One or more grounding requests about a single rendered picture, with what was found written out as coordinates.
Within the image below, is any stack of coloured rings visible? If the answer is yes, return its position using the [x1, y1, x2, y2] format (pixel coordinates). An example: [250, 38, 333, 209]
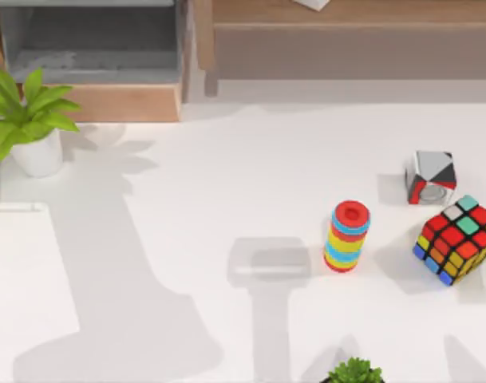
[322, 199, 372, 274]

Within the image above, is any pale wooden drawer front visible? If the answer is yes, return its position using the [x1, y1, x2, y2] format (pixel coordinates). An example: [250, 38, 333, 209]
[46, 82, 184, 123]

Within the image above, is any grey red black cube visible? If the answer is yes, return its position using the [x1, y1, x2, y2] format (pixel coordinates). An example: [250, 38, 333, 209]
[404, 150, 457, 207]

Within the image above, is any white paper sheet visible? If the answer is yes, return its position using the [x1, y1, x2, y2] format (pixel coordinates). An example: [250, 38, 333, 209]
[293, 0, 331, 12]

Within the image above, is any small green plant in pot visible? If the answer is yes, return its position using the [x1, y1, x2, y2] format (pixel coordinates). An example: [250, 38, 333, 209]
[319, 356, 384, 383]

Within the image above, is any multicoloured puzzle cube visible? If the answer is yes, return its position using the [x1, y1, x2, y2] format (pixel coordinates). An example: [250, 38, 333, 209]
[411, 194, 486, 287]

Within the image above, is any green plant in white pot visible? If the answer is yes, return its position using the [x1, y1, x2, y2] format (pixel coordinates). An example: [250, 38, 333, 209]
[0, 67, 82, 179]

